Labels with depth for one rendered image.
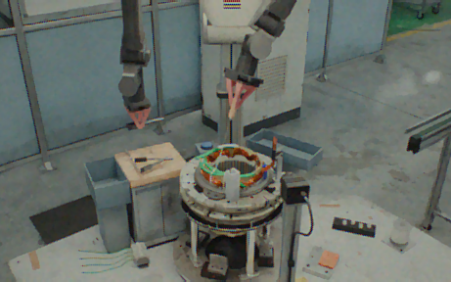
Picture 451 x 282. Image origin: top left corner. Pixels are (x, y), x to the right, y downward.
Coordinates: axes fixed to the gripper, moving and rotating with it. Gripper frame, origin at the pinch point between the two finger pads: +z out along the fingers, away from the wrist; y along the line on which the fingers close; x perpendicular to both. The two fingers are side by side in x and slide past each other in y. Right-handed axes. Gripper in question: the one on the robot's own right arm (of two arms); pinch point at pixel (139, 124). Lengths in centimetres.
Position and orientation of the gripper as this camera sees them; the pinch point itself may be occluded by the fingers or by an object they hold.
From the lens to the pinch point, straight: 155.7
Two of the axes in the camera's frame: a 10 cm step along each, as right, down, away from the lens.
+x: 8.9, -2.3, 3.9
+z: 0.1, 8.7, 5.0
